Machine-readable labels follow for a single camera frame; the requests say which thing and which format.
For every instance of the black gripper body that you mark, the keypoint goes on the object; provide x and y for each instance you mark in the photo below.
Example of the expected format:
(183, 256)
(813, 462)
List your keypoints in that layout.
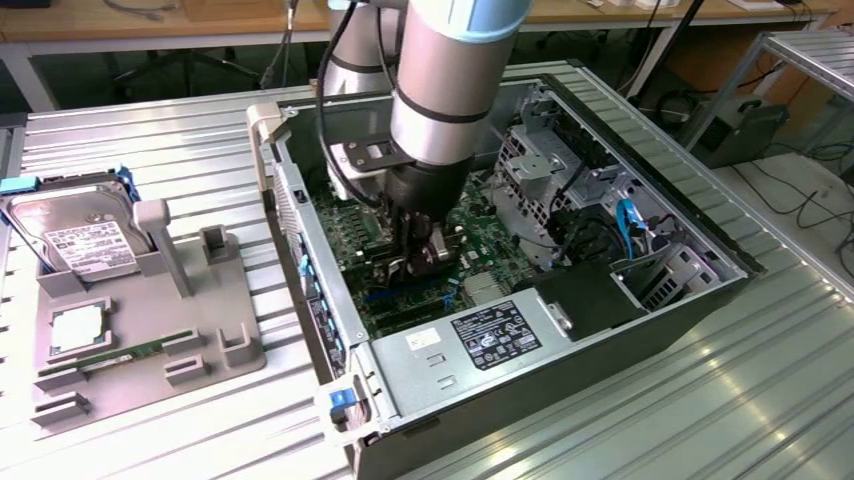
(430, 192)

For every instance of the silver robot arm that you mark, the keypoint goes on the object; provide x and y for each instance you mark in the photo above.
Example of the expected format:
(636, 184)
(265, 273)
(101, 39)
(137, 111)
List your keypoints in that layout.
(454, 75)

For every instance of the green motherboard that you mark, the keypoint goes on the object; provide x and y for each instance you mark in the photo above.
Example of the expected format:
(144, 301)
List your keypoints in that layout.
(480, 240)

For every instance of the silver chipset heatsink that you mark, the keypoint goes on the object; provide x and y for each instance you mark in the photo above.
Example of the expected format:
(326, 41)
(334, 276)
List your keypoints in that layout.
(483, 289)

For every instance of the blue expansion slot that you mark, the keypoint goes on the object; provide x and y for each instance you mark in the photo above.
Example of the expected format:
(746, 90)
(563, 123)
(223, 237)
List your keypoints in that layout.
(380, 296)

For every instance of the metal disk bay cage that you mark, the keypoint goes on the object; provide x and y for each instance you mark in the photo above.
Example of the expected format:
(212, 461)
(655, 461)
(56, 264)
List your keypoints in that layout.
(534, 200)

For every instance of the black fan shroud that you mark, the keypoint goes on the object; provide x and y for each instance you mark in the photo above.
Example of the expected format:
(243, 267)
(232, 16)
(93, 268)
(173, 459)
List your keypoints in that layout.
(587, 300)

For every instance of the grey power supply unit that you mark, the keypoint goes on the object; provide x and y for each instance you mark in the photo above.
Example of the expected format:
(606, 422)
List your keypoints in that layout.
(414, 370)

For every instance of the blue case latch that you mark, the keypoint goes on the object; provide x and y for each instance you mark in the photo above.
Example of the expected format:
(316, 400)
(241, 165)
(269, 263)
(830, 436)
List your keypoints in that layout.
(340, 399)

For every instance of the black open PC case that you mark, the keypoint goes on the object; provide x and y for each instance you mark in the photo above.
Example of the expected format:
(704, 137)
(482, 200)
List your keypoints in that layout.
(534, 415)

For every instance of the black stand legs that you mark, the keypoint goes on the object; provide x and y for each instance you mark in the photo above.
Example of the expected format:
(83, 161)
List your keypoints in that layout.
(227, 64)

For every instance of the grey parts rack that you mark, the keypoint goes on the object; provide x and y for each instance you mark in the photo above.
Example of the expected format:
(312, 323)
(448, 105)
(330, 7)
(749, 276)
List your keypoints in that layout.
(133, 320)

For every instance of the black box on floor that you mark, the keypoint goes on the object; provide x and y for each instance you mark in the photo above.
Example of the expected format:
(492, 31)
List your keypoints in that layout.
(741, 135)

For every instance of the silver hard disk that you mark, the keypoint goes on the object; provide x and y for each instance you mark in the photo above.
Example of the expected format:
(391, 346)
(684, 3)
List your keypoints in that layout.
(87, 235)

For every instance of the wooden desk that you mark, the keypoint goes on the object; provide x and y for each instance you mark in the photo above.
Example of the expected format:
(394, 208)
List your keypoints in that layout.
(200, 15)

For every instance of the green RAM stick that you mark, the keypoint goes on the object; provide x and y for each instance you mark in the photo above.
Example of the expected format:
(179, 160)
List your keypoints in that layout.
(120, 356)

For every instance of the silver CPU chip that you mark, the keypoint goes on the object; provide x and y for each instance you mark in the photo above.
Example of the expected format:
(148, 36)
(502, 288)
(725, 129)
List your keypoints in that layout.
(80, 330)

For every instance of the blue disk caddy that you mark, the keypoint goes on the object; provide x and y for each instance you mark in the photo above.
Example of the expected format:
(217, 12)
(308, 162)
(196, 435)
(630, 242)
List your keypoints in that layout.
(16, 187)

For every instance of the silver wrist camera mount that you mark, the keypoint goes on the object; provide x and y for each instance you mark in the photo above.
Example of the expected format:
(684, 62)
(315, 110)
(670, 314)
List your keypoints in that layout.
(363, 152)

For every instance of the aluminium slat frame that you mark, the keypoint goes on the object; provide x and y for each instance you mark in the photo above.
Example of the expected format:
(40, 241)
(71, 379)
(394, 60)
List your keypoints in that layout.
(814, 55)

